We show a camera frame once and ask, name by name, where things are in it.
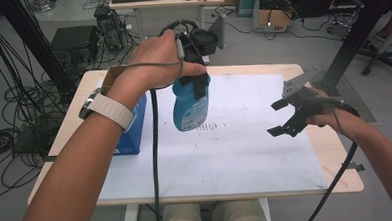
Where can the person's right hand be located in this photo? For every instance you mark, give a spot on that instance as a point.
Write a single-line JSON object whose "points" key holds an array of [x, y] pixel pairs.
{"points": [[344, 124]]}

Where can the black computer tower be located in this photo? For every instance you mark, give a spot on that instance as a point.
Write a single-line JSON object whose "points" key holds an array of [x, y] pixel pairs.
{"points": [[110, 25]]}

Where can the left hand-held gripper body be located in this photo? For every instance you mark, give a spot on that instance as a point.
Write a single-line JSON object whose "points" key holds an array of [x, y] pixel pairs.
{"points": [[197, 43]]}

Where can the person's right leg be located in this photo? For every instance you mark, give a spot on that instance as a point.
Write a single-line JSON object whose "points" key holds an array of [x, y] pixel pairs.
{"points": [[240, 217]]}

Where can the black equipment case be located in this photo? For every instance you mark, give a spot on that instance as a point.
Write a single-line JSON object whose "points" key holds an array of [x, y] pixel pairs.
{"points": [[74, 37]]}

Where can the grey metal stand leg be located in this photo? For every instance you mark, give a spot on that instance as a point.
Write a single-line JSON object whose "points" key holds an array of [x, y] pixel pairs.
{"points": [[381, 50]]}

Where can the brown cardboard box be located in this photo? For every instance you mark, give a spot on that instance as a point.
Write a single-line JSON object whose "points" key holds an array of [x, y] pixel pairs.
{"points": [[273, 20]]}

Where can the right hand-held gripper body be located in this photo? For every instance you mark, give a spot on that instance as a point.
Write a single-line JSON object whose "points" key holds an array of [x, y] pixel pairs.
{"points": [[303, 100]]}

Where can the grey tape strip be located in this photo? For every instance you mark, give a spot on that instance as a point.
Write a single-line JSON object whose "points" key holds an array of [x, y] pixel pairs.
{"points": [[50, 159], [352, 166]]}

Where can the teal bin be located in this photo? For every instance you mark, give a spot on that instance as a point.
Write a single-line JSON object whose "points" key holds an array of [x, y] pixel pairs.
{"points": [[247, 3]]}

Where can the chrome chair base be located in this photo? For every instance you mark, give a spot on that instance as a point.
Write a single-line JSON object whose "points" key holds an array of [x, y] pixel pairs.
{"points": [[341, 17]]}

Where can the person's left hand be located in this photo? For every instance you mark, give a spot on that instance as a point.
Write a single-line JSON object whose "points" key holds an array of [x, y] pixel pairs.
{"points": [[148, 66]]}

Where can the white table mat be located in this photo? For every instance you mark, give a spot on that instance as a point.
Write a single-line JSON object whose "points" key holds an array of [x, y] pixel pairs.
{"points": [[226, 166]]}

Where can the wooden table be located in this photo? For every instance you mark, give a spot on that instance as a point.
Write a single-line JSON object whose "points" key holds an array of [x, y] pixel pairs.
{"points": [[325, 148]]}

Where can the blue detergent bottle white cap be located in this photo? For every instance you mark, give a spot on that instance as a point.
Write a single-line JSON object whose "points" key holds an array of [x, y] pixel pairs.
{"points": [[187, 107]]}

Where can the white band wristwatch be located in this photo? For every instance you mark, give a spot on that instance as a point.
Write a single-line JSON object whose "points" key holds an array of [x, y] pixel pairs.
{"points": [[114, 110]]}

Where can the black metal stand post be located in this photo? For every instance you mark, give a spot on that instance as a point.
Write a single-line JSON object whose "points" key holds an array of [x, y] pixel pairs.
{"points": [[30, 34], [363, 23]]}

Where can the person's left leg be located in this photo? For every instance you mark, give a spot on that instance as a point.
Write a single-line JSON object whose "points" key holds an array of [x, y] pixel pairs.
{"points": [[183, 219]]}

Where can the black cabinet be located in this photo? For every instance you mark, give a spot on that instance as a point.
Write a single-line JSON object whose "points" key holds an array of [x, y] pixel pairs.
{"points": [[312, 0]]}

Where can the blue cardboard box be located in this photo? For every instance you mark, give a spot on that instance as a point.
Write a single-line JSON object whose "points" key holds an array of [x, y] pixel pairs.
{"points": [[138, 126]]}

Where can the white frame desk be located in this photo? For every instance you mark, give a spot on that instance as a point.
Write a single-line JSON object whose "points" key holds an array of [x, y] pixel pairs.
{"points": [[166, 2]]}

